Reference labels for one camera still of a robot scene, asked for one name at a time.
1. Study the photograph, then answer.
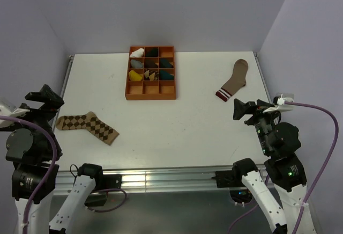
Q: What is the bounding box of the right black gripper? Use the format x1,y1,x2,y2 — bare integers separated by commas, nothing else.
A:
232,97,282,153

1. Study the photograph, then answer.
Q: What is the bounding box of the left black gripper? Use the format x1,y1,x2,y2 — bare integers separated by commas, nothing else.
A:
0,84,63,154

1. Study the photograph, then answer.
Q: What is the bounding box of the tan sock with maroon cuff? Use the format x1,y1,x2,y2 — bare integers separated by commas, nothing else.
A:
215,59,249,102

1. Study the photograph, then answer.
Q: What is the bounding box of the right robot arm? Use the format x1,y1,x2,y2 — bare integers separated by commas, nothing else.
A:
232,99,316,233

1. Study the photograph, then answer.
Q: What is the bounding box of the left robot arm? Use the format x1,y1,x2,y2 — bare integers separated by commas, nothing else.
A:
1,85,105,233

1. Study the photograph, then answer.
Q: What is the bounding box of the brown argyle sock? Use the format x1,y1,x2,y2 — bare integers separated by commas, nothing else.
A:
55,112,119,145

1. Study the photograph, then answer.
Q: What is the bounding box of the teal rolled sock lower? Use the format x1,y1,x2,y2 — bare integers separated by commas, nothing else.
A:
159,70,174,81

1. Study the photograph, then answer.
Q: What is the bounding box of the teal rolled sock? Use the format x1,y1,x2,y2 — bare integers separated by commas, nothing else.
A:
159,70,174,81
159,57,174,68

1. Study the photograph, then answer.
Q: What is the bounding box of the yellow rolled sock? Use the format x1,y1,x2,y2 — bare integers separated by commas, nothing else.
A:
128,70,143,81

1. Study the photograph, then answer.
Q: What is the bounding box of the teal rolled sock upper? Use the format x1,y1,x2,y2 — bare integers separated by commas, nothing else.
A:
159,57,174,68

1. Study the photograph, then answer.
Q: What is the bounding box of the grey rolled sock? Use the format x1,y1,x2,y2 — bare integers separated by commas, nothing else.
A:
130,60,144,69

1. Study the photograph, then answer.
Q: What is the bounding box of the argyle rolled sock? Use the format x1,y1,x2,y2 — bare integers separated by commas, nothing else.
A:
144,69,159,81

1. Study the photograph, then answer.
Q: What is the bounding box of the white rolled sock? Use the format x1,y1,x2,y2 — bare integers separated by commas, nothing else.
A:
130,48,145,58

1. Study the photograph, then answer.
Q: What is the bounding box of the dark brown rolled sock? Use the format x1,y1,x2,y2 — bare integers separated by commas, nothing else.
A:
144,58,159,68

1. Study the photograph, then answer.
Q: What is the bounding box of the dark green rolled sock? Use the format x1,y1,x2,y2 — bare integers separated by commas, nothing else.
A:
145,47,159,57

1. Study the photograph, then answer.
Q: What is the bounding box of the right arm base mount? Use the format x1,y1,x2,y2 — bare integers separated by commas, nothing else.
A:
211,170,243,188

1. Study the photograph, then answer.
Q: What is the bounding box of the aluminium table frame rail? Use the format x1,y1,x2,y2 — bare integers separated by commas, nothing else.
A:
55,165,269,194

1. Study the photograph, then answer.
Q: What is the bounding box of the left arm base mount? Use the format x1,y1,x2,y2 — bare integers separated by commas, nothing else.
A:
85,174,122,207

